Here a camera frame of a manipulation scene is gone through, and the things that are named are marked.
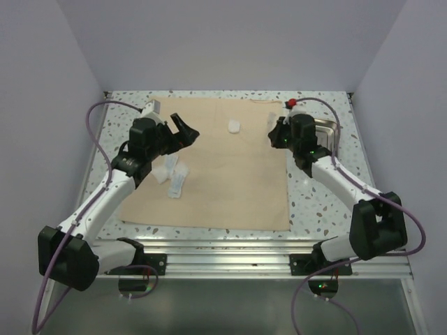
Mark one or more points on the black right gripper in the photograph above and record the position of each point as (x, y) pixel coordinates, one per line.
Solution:
(273, 135)

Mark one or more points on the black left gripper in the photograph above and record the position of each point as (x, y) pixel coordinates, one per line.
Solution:
(185, 137)

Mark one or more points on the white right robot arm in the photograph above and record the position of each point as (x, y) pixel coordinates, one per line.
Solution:
(377, 223)

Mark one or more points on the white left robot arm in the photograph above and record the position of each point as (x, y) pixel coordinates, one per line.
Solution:
(68, 253)

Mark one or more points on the white printed paper packet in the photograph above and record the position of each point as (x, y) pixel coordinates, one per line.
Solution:
(170, 163)

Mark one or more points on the stainless steel tray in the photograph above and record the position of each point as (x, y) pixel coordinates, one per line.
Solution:
(327, 134)

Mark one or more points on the white gauze pad front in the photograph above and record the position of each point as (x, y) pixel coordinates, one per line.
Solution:
(160, 173)

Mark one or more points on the long white paper packet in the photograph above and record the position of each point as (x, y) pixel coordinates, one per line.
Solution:
(176, 184)

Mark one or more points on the beige cloth mat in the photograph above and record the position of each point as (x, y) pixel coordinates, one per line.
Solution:
(235, 181)

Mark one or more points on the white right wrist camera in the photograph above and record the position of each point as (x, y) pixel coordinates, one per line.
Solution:
(297, 109)

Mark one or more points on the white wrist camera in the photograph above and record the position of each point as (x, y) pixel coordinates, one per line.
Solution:
(151, 110)
(297, 109)

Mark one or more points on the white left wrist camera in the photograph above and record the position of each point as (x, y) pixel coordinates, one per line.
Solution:
(151, 110)

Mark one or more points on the aluminium rail frame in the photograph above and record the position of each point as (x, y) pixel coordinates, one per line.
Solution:
(314, 212)

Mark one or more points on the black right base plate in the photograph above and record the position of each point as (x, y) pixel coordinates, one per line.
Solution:
(304, 265)

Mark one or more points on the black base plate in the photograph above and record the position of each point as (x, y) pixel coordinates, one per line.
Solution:
(304, 265)
(157, 261)

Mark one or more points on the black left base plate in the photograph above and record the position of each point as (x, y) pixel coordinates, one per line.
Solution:
(157, 261)

